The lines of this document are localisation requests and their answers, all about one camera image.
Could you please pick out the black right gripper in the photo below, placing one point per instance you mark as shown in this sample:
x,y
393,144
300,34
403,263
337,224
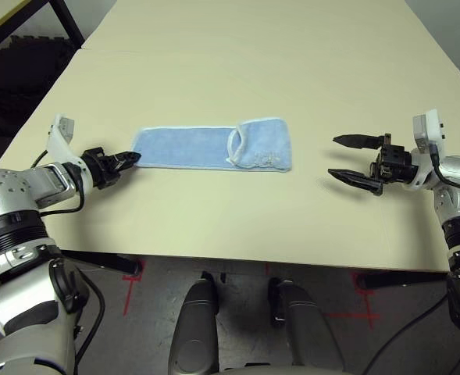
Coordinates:
x,y
393,164

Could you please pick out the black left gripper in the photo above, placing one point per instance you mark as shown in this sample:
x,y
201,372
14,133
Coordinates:
x,y
102,170

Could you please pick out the light blue towel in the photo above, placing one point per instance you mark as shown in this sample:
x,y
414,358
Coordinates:
x,y
186,148

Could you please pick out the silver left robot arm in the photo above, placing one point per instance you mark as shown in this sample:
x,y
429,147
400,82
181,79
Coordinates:
x,y
18,187

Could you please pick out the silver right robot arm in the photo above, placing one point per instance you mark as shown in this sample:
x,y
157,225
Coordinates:
x,y
456,203

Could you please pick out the black foam floor mat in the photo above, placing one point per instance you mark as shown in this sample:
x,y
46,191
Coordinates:
x,y
18,78

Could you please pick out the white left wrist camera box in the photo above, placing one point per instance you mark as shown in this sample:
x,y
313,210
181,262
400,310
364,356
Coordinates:
x,y
59,140

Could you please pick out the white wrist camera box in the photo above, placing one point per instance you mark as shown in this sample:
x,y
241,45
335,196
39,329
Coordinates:
x,y
428,129
59,140

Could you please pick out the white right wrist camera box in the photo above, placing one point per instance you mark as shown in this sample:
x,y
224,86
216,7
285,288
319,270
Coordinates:
x,y
428,129

